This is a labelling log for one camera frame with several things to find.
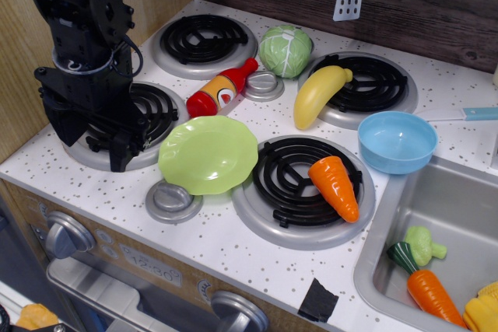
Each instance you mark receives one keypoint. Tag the green plastic plate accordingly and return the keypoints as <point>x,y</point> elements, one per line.
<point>208,155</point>

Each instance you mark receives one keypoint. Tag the stove burner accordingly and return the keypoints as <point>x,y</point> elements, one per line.
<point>377,85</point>
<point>163,109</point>
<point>199,47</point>
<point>279,202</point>

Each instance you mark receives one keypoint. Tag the rear left stove burner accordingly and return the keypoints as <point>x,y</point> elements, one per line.
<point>199,47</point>

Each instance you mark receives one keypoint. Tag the blue toy pot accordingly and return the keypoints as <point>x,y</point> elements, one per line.
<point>400,143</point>

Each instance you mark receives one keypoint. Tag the yellow toy corn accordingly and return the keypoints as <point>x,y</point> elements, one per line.
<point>481,312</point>

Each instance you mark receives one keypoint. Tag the orange toy carrot on burner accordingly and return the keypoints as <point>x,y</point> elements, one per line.
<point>330,177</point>

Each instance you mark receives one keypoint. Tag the rear right stove burner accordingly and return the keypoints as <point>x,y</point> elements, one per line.
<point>377,85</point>

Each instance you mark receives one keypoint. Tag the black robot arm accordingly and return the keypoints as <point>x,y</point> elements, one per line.
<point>88,35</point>

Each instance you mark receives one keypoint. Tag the steel sink basin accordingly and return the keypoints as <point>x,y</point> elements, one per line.
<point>458,205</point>

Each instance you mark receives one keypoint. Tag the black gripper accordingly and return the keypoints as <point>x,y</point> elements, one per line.
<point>73,101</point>

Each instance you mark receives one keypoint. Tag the silver oven door handle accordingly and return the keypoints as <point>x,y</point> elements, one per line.
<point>132,304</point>

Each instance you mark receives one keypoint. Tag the red toy ketchup bottle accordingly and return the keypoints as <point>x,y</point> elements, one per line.
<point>220,91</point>

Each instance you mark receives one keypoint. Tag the green toy broccoli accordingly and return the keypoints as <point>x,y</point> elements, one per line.
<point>423,248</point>

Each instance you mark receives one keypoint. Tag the green toy cabbage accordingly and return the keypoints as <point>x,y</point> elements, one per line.
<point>285,50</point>

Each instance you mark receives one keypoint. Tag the front grey stove knob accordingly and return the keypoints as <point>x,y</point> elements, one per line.
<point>171,204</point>

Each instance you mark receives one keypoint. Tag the left grey oven knob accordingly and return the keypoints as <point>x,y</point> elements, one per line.
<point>67,236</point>

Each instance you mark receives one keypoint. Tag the yellow toy banana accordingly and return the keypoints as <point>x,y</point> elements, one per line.
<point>316,91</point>

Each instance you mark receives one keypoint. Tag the black tape patch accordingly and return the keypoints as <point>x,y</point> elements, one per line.
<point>318,304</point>

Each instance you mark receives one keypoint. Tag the orange carrot with green top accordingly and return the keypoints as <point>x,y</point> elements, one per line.
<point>425,287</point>

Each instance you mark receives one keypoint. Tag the yellow object bottom left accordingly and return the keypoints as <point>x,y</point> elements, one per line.
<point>36,316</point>

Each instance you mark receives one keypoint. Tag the right grey oven knob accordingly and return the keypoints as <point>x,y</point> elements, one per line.
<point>237,314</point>

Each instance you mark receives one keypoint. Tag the front right stove burner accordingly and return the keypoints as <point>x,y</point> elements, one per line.
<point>279,202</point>

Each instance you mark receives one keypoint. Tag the rear grey stove knob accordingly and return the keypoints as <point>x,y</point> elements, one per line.
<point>262,86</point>

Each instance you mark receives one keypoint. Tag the grey oven knob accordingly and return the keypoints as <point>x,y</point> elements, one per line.
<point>237,314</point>
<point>67,236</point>

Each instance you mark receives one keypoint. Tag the grey stove knob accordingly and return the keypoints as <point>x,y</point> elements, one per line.
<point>171,204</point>
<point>262,86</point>

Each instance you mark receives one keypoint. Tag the front left stove burner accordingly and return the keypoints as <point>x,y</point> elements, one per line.
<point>163,109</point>

